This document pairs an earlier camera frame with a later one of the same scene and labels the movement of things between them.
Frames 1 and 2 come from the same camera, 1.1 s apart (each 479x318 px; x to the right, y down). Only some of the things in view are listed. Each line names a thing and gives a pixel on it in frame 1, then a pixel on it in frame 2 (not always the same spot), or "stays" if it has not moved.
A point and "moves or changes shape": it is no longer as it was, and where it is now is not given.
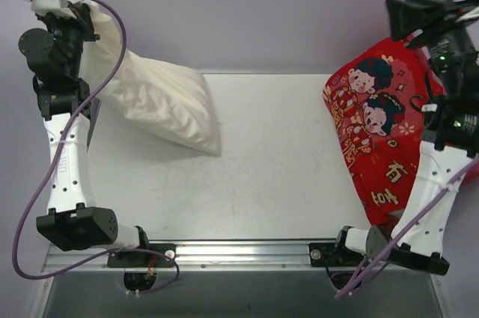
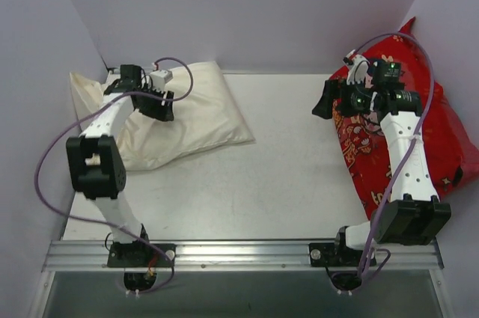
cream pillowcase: x=169 y=101 moves or changes shape
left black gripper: x=80 y=17 -> x=154 y=105
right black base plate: x=333 y=254 stays
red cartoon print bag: x=376 y=99 stays
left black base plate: x=121 y=259 stays
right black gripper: x=426 y=32 -> x=337 y=94
